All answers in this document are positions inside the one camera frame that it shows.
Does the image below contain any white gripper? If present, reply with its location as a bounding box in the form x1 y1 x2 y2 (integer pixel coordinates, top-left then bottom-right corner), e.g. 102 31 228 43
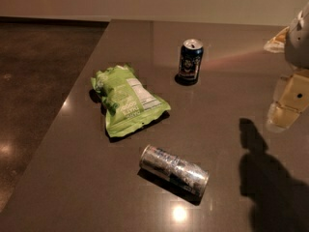
264 2 309 132

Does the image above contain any silver redbull can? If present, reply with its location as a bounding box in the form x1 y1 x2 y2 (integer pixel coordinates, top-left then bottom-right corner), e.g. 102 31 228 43
139 145 210 198

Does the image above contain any dark blue soda can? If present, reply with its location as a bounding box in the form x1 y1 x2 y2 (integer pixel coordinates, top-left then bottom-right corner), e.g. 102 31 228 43
178 39 204 83

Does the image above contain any green chip bag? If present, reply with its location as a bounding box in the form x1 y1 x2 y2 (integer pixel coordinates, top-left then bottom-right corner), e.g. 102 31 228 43
91 65 171 137

